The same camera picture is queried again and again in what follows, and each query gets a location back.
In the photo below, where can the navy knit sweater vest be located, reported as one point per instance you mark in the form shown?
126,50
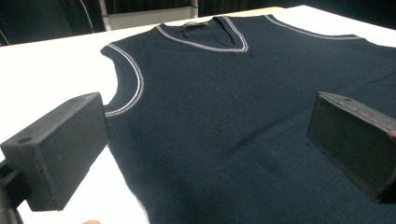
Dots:
224,124

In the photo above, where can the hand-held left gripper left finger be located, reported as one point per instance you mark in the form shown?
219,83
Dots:
56,149

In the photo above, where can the grey metal stand frame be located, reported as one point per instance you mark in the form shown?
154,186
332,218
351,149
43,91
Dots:
149,18

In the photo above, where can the dark curtain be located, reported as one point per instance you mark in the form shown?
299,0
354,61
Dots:
37,18

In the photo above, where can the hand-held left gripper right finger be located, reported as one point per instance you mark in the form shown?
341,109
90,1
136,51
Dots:
351,146

